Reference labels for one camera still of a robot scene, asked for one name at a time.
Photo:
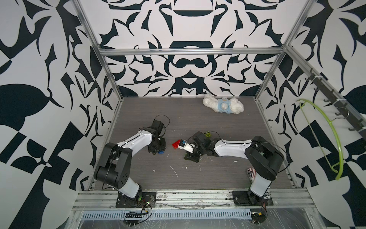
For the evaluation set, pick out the american flag item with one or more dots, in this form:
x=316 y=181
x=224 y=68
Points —
x=251 y=173

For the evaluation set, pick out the black wall hook rack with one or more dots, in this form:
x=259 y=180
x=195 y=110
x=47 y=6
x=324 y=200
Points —
x=345 y=109

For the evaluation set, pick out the red lego brick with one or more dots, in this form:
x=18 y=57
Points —
x=176 y=144

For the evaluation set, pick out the black connector box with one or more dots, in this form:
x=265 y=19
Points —
x=258 y=217
x=133 y=216

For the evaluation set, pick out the white plush toy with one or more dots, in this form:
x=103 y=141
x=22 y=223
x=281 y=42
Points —
x=223 y=105

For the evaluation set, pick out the black connector box left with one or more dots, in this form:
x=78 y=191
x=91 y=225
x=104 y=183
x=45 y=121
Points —
x=133 y=216

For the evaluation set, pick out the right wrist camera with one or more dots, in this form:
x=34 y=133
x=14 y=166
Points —
x=184 y=145

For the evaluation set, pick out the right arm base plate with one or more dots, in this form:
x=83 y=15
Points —
x=247 y=198

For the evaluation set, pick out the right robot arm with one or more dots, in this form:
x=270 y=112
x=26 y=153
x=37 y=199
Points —
x=265 y=159

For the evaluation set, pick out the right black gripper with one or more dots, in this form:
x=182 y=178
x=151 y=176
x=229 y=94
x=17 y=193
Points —
x=190 y=156

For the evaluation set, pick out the green plastic hanger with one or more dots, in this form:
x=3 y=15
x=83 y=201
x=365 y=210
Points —
x=322 y=135

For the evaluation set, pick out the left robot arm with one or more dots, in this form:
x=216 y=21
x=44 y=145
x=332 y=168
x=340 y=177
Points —
x=114 y=165

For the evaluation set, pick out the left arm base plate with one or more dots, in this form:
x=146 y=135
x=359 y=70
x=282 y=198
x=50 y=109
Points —
x=139 y=201

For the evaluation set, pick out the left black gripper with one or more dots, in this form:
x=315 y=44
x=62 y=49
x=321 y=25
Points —
x=164 y=147

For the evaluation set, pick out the black connector box right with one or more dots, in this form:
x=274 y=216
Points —
x=258 y=217

